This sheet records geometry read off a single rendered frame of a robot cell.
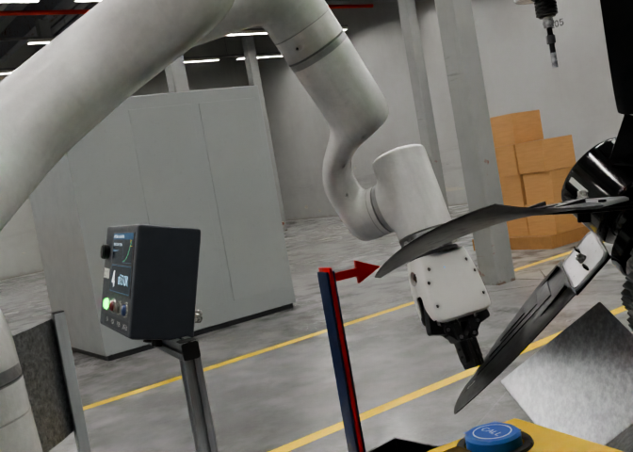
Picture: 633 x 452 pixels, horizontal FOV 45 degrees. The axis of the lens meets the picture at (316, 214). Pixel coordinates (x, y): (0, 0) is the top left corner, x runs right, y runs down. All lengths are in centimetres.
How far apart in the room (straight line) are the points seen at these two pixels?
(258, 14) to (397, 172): 30
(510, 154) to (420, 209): 825
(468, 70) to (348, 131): 613
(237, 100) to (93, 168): 160
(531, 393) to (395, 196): 36
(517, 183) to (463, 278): 825
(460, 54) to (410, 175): 608
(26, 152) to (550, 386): 63
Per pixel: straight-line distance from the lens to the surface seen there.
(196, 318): 137
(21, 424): 84
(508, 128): 936
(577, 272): 106
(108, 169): 696
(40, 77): 87
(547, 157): 914
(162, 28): 89
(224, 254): 737
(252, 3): 103
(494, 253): 721
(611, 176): 101
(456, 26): 723
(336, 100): 107
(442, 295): 111
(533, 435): 61
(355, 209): 116
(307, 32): 105
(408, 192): 113
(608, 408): 93
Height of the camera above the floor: 129
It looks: 3 degrees down
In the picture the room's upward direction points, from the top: 10 degrees counter-clockwise
